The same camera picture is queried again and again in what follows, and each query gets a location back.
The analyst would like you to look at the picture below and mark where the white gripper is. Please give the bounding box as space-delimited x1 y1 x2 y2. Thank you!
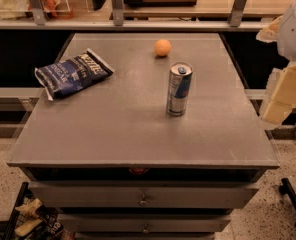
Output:
256 0 296 126

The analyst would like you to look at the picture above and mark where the Red Bull can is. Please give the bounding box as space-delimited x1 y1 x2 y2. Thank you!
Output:
166 62 193 116

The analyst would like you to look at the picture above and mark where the orange fruit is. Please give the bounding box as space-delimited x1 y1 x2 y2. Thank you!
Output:
154 39 172 57

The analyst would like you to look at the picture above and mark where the black stand leg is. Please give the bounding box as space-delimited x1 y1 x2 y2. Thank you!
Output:
279 178 296 211

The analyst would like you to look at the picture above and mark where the grey drawer cabinet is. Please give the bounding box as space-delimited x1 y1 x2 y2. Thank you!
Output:
8 33 279 240

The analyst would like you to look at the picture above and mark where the blue chip bag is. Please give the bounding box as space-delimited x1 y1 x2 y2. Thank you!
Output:
34 49 114 101

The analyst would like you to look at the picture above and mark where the lower grey drawer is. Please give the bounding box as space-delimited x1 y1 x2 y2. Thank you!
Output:
59 214 230 233

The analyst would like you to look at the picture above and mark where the grey drawer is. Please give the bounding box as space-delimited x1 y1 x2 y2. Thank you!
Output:
59 214 230 233
29 181 258 209

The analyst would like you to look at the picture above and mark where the upper grey drawer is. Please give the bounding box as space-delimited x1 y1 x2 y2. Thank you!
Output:
29 181 258 209

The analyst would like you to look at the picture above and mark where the grey metal shelf rail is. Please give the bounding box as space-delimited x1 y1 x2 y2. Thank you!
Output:
0 0 276 32

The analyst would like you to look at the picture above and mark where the black wire basket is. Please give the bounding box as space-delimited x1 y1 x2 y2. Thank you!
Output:
0 182 76 240

